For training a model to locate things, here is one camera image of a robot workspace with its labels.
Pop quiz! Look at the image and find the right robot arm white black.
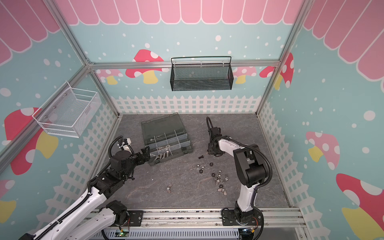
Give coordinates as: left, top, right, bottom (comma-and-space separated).
208, 126, 273, 225

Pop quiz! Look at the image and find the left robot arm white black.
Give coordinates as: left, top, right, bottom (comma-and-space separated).
20, 148, 151, 240

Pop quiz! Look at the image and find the green plastic compartment organizer box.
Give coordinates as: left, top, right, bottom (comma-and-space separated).
141, 113, 193, 166

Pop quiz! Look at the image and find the black wire mesh basket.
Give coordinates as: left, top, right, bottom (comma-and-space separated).
170, 56, 234, 92

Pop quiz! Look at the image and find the white wire mesh basket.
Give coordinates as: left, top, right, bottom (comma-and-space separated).
32, 82, 102, 138

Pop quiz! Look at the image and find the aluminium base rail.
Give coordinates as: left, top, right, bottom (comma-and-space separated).
86, 207, 307, 240

